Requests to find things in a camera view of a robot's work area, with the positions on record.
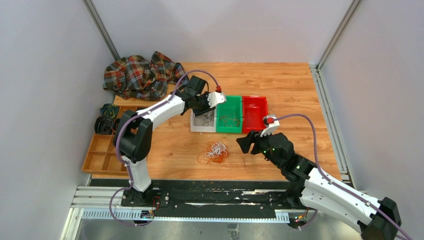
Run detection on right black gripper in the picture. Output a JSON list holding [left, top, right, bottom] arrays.
[[237, 126, 283, 169]]

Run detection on black cable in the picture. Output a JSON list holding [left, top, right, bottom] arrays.
[[193, 110, 216, 128]]

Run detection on orange cable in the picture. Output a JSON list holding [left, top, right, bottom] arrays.
[[219, 113, 241, 129]]

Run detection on cable bundle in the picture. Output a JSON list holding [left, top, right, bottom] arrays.
[[197, 141, 231, 165]]

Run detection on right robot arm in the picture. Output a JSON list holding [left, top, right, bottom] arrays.
[[236, 130, 402, 240]]

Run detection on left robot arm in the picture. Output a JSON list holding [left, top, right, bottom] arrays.
[[114, 76, 212, 207]]

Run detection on white plastic bin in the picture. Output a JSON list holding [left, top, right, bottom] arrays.
[[190, 107, 217, 133]]

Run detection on green plastic bin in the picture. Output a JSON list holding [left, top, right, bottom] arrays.
[[216, 95, 243, 134]]

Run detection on red plastic bin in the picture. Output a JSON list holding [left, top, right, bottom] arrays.
[[242, 96, 268, 134]]

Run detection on plaid cloth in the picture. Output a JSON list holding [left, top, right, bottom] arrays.
[[102, 51, 186, 101]]

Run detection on green patterned fabric roll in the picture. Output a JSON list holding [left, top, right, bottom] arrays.
[[99, 103, 120, 119]]

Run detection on dark fabric roll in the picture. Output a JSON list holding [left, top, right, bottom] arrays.
[[94, 115, 115, 135]]

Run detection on wooden compartment tray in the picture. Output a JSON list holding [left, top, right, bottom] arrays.
[[81, 96, 157, 179]]

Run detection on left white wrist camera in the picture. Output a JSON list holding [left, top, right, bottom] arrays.
[[207, 91, 226, 108]]

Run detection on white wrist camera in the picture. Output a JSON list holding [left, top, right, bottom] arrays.
[[260, 114, 280, 137], [207, 91, 226, 108]]

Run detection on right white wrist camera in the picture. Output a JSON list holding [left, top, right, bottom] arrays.
[[260, 114, 280, 137]]

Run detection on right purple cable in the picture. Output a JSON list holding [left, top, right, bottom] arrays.
[[264, 113, 415, 240]]

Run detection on right aluminium frame post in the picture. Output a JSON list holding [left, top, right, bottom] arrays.
[[316, 0, 363, 71]]

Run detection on aluminium frame post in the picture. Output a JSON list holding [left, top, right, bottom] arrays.
[[82, 0, 121, 61], [316, 0, 363, 71]]

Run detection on aluminium front rail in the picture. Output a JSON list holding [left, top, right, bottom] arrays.
[[71, 179, 306, 240]]

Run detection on left aluminium frame post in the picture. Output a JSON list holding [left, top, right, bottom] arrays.
[[82, 0, 121, 61]]

